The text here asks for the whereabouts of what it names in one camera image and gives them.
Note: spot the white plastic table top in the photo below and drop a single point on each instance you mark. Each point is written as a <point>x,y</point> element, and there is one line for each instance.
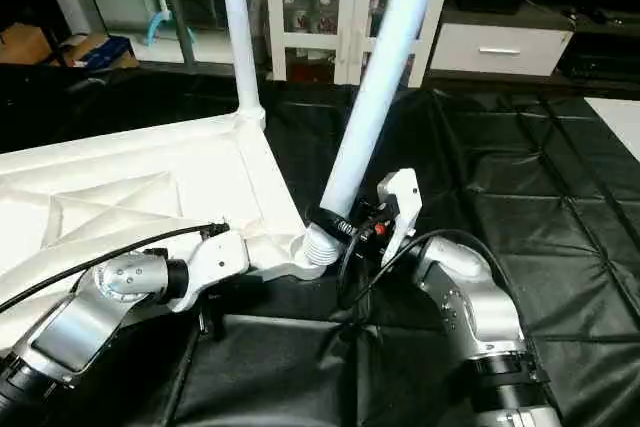
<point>100,187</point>

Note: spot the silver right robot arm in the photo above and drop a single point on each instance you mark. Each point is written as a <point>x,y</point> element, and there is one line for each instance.
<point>470,297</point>

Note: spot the black work mat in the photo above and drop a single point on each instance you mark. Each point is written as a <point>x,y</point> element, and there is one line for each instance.
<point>520,177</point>

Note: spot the white glass-door cabinet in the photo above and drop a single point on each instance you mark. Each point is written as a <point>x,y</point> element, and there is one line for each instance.
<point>352,7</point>

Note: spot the white drawer unit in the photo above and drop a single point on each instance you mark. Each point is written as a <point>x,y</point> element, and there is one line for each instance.
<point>500,49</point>

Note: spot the white flat board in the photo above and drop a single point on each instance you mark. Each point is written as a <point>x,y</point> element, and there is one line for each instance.
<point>622,122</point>

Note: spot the blue plastic bag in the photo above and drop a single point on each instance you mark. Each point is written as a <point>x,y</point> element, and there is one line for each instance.
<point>105,52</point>

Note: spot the brown cardboard box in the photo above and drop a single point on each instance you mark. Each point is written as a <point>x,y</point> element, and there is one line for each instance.
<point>22,42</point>

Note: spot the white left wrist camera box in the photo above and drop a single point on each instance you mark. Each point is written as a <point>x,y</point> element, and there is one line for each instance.
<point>215,262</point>

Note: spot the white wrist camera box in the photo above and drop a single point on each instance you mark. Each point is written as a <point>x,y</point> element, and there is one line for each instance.
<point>215,262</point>
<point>400,192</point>

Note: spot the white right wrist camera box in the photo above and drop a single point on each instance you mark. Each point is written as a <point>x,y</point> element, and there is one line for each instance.
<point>400,192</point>

